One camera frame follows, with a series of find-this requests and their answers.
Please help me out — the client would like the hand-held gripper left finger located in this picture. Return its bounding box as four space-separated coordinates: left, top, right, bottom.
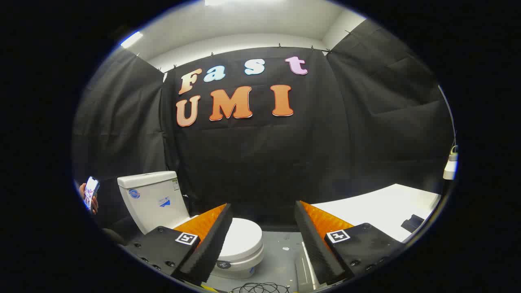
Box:
121 203 233 285

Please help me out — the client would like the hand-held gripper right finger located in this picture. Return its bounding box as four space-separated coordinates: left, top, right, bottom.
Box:
294 200 407 286

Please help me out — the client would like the white toilet lid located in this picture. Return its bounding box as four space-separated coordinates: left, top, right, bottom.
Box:
215 218 264 270

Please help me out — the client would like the white ceramic toilet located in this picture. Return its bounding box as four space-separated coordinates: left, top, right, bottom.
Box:
117 171 265 280

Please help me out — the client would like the white cabinet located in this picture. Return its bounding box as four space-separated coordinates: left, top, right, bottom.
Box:
296 183 442 290

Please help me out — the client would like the black backdrop cloth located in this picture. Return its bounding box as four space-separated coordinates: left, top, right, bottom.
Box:
72 18 455 232

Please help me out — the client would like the black flat object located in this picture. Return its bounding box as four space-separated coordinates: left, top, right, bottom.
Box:
401 214 425 233

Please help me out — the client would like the smartphone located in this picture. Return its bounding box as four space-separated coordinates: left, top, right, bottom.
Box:
83 176 100 211

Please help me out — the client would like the ceiling light panel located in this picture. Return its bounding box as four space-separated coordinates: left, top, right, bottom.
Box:
120 31 144 48

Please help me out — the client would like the black cable coil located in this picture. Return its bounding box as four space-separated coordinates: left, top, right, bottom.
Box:
228 282 291 293

